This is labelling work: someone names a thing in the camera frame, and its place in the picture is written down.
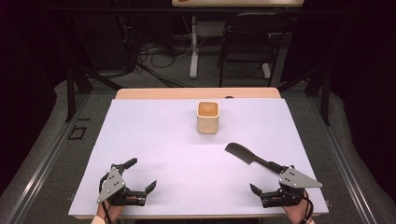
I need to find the left hand-held gripper cable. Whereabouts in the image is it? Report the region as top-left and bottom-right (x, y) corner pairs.
(98, 173), (114, 224)

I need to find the light wooden desk top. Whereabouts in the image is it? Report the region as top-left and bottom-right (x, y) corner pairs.
(171, 0), (304, 8)

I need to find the black metal stand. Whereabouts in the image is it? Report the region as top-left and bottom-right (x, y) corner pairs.
(64, 66), (123, 123)
(276, 65), (332, 127)

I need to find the person's left hand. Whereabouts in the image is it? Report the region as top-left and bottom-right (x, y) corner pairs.
(96, 195), (138, 224)

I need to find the bundle of floor cables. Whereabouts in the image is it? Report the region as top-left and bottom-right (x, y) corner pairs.
(122, 18), (194, 89)

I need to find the white table mat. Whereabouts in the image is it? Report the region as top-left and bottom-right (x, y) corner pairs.
(67, 98), (330, 217)

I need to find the right hand-held gripper cable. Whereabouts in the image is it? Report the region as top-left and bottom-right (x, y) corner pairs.
(299, 189), (315, 224)

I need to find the beige square ceramic cup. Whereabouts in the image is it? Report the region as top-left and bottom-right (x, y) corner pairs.
(196, 101), (220, 135)

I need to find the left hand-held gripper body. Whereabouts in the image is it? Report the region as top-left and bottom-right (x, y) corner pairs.
(96, 163), (147, 207)

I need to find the black chair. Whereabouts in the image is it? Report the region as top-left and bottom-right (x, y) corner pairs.
(217, 12), (292, 89)

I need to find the hand-held gripper cable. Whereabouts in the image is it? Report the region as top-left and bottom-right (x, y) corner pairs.
(98, 173), (114, 224)
(299, 189), (315, 224)

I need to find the aluminium floor rail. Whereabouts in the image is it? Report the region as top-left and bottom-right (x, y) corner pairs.
(0, 92), (92, 224)
(311, 95), (378, 224)

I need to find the person's right hand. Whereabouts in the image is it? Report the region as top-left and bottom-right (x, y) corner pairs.
(280, 191), (311, 224)

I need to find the black comb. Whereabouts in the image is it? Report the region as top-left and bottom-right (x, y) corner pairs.
(224, 142), (277, 171)

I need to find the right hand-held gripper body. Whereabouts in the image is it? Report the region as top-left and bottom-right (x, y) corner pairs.
(261, 165), (323, 209)

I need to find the white desk leg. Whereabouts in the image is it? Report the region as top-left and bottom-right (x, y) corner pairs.
(189, 14), (201, 79)

